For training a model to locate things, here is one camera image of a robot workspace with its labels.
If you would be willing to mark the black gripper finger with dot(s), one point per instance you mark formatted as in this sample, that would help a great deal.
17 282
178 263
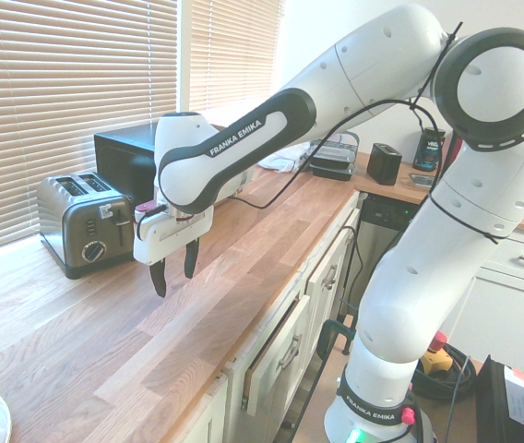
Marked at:
158 279
191 258

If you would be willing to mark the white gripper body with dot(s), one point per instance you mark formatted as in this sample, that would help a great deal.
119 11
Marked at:
170 233

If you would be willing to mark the silver two-slot toaster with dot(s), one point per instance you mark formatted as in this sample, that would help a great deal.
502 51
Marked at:
82 221

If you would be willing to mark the white Franka Emika robot arm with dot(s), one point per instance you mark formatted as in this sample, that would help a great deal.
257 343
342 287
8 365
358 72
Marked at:
382 69

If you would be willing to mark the black microwave oven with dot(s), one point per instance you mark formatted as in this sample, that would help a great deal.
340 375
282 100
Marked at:
121 150

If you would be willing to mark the ajar white cabinet door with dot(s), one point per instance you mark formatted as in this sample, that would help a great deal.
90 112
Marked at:
276 355

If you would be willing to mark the crumpled white plastic bag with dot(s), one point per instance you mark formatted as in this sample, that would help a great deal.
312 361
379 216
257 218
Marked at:
285 159

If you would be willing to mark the green clamp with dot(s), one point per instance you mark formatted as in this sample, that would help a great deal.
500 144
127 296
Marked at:
331 330

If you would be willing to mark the stacked black food containers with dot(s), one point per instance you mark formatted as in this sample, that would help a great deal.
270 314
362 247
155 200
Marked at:
336 161

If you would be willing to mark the wide beige window blind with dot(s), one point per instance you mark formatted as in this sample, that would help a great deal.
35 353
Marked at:
59 92

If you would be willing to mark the narrow beige window blind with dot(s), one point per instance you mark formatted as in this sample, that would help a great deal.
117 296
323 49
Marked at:
229 51

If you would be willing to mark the stainless dishwasher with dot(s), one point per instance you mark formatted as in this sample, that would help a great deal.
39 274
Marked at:
382 231

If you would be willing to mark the small black box appliance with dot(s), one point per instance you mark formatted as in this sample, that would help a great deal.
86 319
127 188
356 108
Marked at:
383 164

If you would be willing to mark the dark protein powder tub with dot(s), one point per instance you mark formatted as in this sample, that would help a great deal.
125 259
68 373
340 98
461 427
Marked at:
428 147

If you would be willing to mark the yellow emergency stop button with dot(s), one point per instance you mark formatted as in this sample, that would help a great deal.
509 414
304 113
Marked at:
438 355

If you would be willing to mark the white drawer cabinet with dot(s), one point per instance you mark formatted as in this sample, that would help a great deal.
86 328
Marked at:
511 286

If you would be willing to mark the black case with white label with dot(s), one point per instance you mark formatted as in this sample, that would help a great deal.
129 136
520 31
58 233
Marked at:
492 406

